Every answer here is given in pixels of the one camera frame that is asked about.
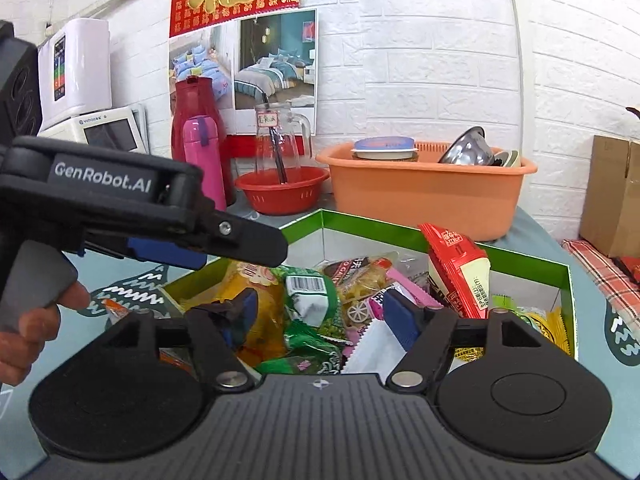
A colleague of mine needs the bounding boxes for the clear yellow popcorn packet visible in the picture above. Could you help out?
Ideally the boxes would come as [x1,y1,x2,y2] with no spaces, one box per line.
[322,252,401,306]

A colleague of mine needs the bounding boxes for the red thermos jug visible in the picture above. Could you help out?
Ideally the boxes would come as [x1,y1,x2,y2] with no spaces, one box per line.
[171,76,237,211]

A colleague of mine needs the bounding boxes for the dark green snack packet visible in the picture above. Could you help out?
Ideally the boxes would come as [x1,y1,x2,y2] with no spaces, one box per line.
[284,320,346,361]

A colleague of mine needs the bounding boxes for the white snack packet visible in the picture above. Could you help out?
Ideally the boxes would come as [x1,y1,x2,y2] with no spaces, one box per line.
[342,317,408,376]

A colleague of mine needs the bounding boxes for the pink snack packet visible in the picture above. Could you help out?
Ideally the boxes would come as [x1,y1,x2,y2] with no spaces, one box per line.
[345,267,443,356]

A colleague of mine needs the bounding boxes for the glass pitcher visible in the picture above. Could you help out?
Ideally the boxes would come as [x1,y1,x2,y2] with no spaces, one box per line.
[254,102,314,187]

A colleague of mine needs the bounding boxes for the dark stirrer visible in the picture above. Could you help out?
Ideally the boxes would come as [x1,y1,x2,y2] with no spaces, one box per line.
[269,127,290,184]

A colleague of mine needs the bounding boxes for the red flat box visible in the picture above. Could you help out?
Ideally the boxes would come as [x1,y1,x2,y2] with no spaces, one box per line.
[226,134,321,162]

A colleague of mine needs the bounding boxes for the blue lid container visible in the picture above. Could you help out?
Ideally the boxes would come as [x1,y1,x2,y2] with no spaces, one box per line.
[350,136,420,162]

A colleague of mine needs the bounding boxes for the light green snack packet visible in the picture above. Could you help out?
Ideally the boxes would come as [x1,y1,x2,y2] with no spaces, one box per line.
[492,295,548,328]

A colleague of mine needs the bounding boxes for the white machine with screen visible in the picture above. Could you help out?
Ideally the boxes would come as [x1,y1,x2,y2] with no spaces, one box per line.
[37,104,151,157]

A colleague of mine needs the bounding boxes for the red plastic basin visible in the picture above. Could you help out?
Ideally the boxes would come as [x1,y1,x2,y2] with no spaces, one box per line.
[234,166,332,217]

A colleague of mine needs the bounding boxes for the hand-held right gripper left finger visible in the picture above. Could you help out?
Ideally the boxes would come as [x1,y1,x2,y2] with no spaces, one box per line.
[102,289,258,393]

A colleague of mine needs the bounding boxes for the plaid blanket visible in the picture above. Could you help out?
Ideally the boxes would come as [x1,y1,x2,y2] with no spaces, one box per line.
[560,239,640,341]

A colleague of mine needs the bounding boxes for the red noodle packet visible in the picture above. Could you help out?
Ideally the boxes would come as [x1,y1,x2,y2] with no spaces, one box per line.
[419,222,491,320]

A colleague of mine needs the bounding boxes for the steel bowl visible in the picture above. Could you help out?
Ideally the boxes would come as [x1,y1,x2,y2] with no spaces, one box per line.
[437,126,497,167]

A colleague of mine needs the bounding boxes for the red printed envelope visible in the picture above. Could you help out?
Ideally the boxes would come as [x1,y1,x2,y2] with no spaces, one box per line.
[615,255,640,286]

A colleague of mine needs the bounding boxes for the teal printed tablecloth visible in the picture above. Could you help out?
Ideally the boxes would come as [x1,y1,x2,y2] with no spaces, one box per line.
[0,195,640,461]

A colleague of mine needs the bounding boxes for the green cardboard box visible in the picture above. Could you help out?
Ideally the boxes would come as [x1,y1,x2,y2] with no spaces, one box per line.
[162,209,578,376]

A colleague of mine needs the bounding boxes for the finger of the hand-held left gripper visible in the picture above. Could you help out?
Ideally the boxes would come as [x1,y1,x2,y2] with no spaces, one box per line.
[190,205,289,267]
[127,237,208,268]

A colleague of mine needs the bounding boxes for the bedding wall poster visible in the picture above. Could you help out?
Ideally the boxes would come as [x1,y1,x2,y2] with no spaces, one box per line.
[167,8,319,137]

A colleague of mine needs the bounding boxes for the pink bottle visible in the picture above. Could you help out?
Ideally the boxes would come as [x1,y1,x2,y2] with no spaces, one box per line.
[181,115,229,213]

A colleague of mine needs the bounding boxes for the green packet white barcode label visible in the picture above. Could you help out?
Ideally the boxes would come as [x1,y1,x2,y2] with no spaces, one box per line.
[284,267,346,341]

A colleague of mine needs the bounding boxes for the green rim bowl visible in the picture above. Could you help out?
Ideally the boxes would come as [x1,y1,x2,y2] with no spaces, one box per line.
[492,149,522,170]

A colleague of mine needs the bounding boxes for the person's left hand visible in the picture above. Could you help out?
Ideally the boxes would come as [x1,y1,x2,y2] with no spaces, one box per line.
[0,280,91,386]

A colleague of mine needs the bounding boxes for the yellow packet red label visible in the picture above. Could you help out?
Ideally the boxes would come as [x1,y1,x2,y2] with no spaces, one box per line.
[177,259,288,367]

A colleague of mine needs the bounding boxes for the large cardboard box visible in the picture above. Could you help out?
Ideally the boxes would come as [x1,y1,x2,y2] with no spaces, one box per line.
[580,135,640,259]

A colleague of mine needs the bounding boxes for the white wall water purifier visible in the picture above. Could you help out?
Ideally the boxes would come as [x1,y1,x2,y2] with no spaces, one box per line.
[37,17,112,126]

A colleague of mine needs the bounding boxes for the orange plastic basin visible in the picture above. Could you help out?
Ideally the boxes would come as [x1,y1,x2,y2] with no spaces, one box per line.
[316,140,539,242]

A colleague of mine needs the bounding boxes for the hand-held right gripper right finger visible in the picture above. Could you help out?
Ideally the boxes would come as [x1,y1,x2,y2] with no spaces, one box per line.
[382,290,546,392]

